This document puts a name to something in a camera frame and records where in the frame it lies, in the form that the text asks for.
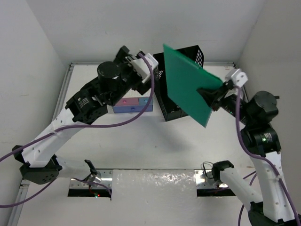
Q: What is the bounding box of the black mesh file organizer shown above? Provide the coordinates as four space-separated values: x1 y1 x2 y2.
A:
153 45 210 121

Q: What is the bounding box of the blue pulled-out drawer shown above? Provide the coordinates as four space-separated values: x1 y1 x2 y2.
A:
138 97 153 105

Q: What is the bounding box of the white drawer organizer box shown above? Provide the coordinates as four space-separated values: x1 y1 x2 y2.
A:
112 97 149 113

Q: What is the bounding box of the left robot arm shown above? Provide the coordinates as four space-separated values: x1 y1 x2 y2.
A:
12 46 158 185

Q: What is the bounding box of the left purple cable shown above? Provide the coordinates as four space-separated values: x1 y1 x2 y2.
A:
0 53 156 208

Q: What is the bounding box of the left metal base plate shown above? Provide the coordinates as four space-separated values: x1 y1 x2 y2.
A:
69 169 113 189

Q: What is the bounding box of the green notebook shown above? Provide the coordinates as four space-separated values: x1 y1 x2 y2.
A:
163 44 223 127

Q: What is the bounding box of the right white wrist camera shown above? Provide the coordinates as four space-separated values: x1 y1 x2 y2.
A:
225 69 248 89

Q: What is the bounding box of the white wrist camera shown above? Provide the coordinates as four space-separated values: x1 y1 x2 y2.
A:
225 69 248 89
130 51 158 84

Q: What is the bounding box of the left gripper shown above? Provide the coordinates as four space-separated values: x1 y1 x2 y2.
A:
106 47 156 106

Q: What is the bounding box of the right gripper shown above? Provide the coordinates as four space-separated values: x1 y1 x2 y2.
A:
197 80 254 126

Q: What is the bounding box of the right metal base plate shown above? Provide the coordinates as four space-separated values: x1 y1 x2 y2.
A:
194 169 228 189

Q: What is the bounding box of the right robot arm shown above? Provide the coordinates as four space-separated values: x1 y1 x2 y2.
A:
197 82 301 226

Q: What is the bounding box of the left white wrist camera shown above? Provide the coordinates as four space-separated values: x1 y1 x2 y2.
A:
130 51 158 84

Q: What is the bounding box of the metal base plate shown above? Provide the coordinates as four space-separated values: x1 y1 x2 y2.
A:
194 169 228 189
69 169 113 189

